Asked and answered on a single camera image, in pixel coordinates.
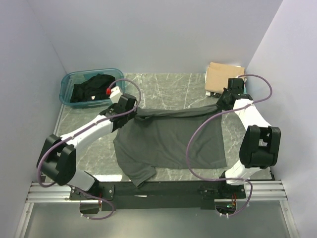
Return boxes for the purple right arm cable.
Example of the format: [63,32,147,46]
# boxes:
[186,73,273,217]

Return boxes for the black t-shirt in bin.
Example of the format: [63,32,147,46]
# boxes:
[70,74,115,103]

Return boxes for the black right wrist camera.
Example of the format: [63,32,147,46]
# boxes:
[227,78,245,94]

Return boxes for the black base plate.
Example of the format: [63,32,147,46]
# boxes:
[69,180,248,214]

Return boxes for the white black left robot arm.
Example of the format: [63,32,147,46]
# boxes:
[37,94,137,199]

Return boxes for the grey t-shirt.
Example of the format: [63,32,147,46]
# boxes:
[113,105,227,187]

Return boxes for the teal plastic bin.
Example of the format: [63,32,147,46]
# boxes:
[59,68,124,108]

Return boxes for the aluminium rail frame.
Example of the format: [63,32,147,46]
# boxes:
[13,109,299,238]

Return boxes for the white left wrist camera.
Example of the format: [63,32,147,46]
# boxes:
[106,86,123,104]

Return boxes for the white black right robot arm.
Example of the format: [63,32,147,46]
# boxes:
[216,86,281,198]

